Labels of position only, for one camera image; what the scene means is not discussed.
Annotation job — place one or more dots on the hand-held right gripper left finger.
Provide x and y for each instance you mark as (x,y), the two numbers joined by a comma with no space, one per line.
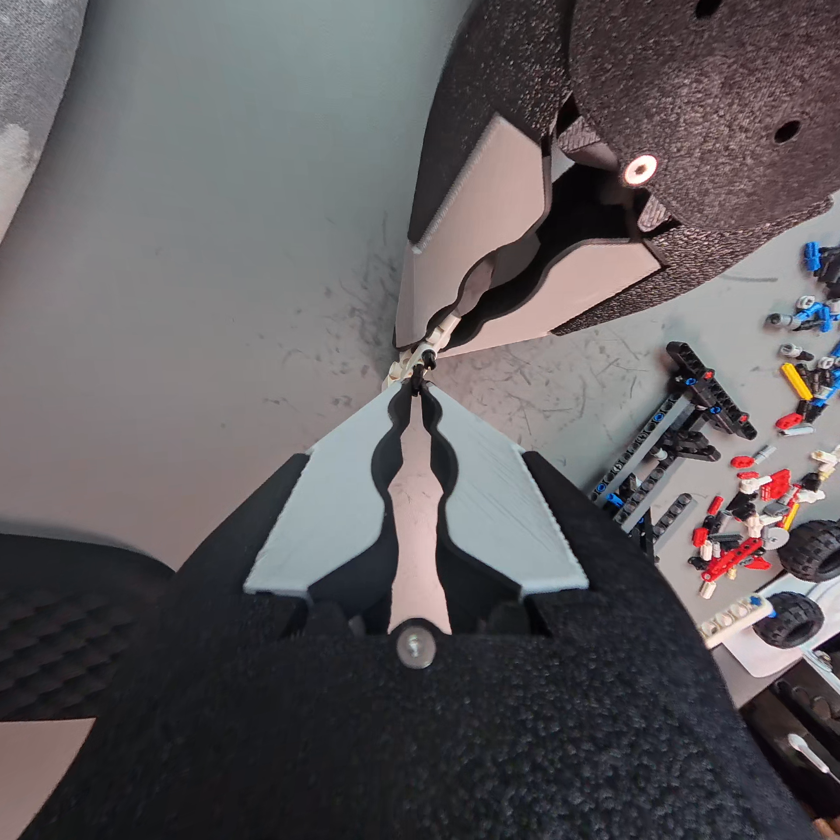
(328,518)

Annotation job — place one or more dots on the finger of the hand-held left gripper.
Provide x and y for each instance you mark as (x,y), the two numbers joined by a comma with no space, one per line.
(577,282)
(479,210)

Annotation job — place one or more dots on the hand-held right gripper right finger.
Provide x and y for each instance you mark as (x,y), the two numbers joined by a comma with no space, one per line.
(505,518)

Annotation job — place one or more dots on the black connector pin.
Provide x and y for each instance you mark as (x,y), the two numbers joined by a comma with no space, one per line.
(423,371)

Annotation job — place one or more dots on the white beam brick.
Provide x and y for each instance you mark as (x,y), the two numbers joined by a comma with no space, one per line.
(403,364)

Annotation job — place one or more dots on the partly built toy truck chassis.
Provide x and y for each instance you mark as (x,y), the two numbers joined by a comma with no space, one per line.
(663,446)

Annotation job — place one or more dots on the pile of blue black pins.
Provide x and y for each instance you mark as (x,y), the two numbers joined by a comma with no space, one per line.
(810,308)

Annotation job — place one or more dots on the pile of red white pieces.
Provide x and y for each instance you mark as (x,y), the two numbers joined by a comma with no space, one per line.
(781,482)

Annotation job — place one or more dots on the white book stand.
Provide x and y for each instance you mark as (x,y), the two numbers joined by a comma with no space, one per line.
(754,656)

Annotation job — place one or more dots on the black rubber toy tyre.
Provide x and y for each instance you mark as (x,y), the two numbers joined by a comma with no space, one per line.
(814,551)
(787,620)

